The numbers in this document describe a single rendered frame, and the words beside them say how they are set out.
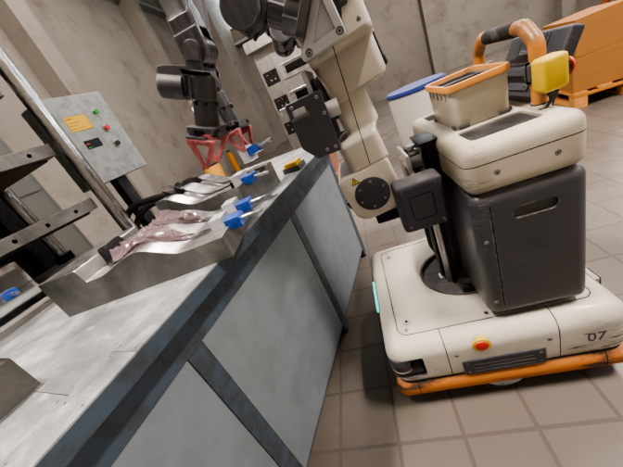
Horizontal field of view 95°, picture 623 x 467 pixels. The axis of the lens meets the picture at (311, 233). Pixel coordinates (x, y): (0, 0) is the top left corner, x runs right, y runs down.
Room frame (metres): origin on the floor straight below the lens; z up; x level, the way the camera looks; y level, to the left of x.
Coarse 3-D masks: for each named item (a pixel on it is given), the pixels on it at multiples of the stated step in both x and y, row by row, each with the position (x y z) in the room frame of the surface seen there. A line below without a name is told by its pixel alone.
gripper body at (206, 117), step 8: (200, 104) 0.75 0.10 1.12; (208, 104) 0.75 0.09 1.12; (216, 104) 0.78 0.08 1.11; (200, 112) 0.75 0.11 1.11; (208, 112) 0.75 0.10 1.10; (216, 112) 0.76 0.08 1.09; (200, 120) 0.75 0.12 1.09; (208, 120) 0.75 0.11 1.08; (216, 120) 0.76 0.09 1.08; (192, 128) 0.74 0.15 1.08; (200, 128) 0.73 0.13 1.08; (208, 128) 0.73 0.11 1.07; (216, 128) 0.75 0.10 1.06
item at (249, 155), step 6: (270, 138) 1.03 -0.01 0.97; (258, 144) 1.06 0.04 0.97; (264, 144) 1.04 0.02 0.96; (240, 150) 1.07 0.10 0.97; (246, 150) 1.06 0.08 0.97; (252, 150) 1.05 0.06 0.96; (258, 150) 1.04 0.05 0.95; (240, 156) 1.07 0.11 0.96; (246, 156) 1.06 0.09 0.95; (252, 156) 1.07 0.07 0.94; (258, 156) 1.09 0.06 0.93; (246, 162) 1.06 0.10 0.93
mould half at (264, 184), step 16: (208, 176) 1.26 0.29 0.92; (224, 176) 1.26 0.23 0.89; (272, 176) 1.11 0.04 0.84; (208, 192) 1.11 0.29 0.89; (224, 192) 0.94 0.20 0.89; (240, 192) 0.92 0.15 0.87; (256, 192) 0.98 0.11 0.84; (160, 208) 1.09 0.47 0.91; (176, 208) 1.06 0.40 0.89; (192, 208) 1.02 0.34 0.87; (208, 208) 0.99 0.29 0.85
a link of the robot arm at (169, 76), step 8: (192, 40) 0.72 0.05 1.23; (184, 48) 0.72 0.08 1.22; (192, 48) 0.72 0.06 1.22; (200, 48) 0.72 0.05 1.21; (184, 56) 0.72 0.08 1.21; (192, 56) 0.72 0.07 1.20; (200, 56) 0.72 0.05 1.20; (192, 64) 0.73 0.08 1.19; (200, 64) 0.72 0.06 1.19; (160, 72) 0.77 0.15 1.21; (168, 72) 0.77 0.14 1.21; (176, 72) 0.76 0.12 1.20; (160, 80) 0.77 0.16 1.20; (168, 80) 0.76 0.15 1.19; (176, 80) 0.76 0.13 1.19; (160, 88) 0.77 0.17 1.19; (168, 88) 0.76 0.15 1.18; (176, 88) 0.76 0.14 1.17; (168, 96) 0.78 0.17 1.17; (176, 96) 0.77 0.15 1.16; (184, 96) 0.77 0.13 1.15
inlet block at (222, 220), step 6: (240, 210) 0.71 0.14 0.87; (258, 210) 0.68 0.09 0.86; (216, 216) 0.71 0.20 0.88; (222, 216) 0.69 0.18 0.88; (228, 216) 0.71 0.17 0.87; (234, 216) 0.68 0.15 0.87; (240, 216) 0.69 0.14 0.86; (246, 216) 0.68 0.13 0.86; (210, 222) 0.68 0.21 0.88; (216, 222) 0.68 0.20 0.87; (222, 222) 0.68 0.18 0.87; (228, 222) 0.68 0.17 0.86; (234, 222) 0.67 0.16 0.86; (240, 222) 0.67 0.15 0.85; (210, 228) 0.68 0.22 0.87; (216, 228) 0.68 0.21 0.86; (222, 228) 0.68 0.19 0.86; (234, 228) 0.68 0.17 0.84
